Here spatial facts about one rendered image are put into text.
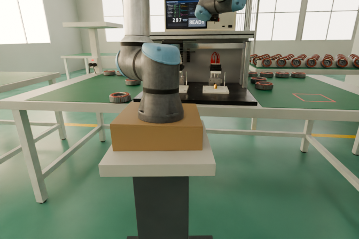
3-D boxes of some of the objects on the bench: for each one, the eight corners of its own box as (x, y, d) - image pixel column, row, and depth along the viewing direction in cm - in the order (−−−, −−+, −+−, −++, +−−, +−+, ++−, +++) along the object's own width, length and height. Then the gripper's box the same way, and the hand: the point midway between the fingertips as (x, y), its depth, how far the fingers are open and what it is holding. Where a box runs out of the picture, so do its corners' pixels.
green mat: (128, 103, 109) (128, 103, 109) (24, 100, 116) (24, 100, 116) (163, 74, 198) (163, 73, 198) (102, 73, 205) (102, 73, 205)
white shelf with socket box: (112, 79, 174) (106, 21, 161) (71, 79, 179) (62, 22, 165) (127, 72, 208) (123, 24, 194) (92, 72, 212) (86, 25, 198)
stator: (123, 104, 107) (123, 97, 106) (105, 102, 110) (104, 95, 109) (134, 98, 117) (134, 92, 116) (117, 97, 120) (117, 90, 119)
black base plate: (257, 105, 103) (257, 101, 102) (133, 102, 111) (133, 98, 110) (241, 85, 147) (242, 82, 147) (154, 84, 155) (154, 81, 154)
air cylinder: (220, 86, 136) (220, 78, 135) (208, 86, 137) (209, 77, 136) (219, 84, 141) (220, 76, 139) (208, 84, 142) (209, 76, 140)
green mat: (402, 111, 94) (402, 111, 93) (262, 107, 101) (262, 106, 101) (306, 76, 182) (306, 75, 182) (236, 74, 190) (236, 74, 190)
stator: (251, 87, 142) (252, 81, 141) (266, 86, 144) (267, 80, 143) (260, 90, 132) (261, 85, 131) (276, 89, 134) (277, 84, 133)
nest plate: (228, 93, 117) (229, 91, 117) (202, 93, 119) (202, 90, 119) (226, 87, 132) (226, 86, 131) (203, 87, 133) (203, 85, 133)
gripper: (203, 9, 102) (203, 30, 123) (221, 9, 100) (218, 30, 121) (203, -7, 103) (203, 16, 124) (221, -8, 102) (219, 16, 122)
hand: (211, 17), depth 122 cm, fingers closed
